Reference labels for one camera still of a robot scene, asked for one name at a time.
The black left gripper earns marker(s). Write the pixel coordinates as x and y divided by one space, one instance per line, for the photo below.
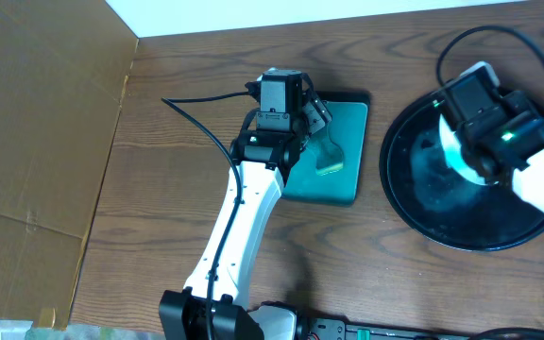
317 111

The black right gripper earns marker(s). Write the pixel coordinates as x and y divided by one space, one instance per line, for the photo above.
464 154

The mint plate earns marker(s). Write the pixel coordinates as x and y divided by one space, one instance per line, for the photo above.
465 162

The green yellow sponge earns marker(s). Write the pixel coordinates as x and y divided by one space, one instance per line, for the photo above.
329 157

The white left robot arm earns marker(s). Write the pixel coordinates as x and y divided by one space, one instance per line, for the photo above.
213 303

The green rectangular water tray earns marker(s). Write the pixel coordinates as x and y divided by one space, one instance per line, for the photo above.
349 111

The black round tray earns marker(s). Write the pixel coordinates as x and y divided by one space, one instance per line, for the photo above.
436 201

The brown cardboard panel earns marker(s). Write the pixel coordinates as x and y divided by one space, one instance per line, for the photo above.
64 67

